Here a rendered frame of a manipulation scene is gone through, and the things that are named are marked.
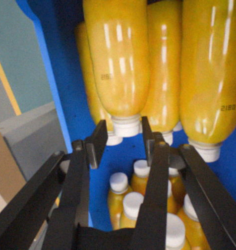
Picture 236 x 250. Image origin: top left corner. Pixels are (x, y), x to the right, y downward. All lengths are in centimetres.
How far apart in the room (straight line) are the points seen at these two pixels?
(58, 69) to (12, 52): 146
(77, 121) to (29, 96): 140
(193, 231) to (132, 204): 10
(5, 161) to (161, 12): 44
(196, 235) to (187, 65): 26
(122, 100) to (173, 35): 10
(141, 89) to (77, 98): 12
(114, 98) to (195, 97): 9
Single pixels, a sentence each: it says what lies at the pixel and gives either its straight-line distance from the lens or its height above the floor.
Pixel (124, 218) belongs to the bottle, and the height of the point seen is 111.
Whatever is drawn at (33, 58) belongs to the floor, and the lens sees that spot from 155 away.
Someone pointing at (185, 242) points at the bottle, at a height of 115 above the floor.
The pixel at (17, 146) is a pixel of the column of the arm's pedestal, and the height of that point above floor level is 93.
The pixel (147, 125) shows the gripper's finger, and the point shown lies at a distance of 16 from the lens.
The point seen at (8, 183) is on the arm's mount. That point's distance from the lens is 46.
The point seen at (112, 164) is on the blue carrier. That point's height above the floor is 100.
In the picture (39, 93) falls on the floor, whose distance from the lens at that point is 156.
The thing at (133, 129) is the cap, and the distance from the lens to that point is 18.
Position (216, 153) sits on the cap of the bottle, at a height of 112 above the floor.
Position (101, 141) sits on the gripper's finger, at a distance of 17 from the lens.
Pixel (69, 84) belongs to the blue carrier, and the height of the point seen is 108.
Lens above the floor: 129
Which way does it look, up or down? 68 degrees down
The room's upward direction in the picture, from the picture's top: 166 degrees counter-clockwise
